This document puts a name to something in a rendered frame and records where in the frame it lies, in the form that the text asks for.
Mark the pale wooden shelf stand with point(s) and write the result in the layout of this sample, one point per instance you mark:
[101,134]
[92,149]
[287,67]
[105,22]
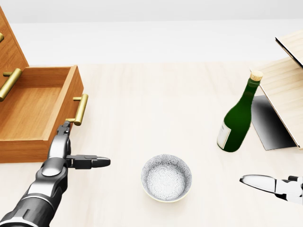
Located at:
[284,89]

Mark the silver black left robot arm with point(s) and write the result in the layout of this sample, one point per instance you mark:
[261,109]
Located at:
[26,211]

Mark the wooden cabinet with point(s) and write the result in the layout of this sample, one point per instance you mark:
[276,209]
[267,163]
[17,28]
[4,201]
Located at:
[14,50]

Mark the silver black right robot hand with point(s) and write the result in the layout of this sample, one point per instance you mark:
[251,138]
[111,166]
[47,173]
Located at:
[265,183]

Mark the open wooden drawer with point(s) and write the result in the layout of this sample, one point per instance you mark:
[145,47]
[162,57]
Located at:
[33,111]

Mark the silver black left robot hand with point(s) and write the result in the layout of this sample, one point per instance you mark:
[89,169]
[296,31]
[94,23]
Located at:
[58,147]

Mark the closed wooden drawer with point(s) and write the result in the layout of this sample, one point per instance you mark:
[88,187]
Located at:
[16,62]
[6,28]

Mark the patterned white bowl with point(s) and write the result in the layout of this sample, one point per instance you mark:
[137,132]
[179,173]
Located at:
[166,178]

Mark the green corked glass bottle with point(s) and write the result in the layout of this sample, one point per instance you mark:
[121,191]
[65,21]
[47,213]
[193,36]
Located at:
[236,123]

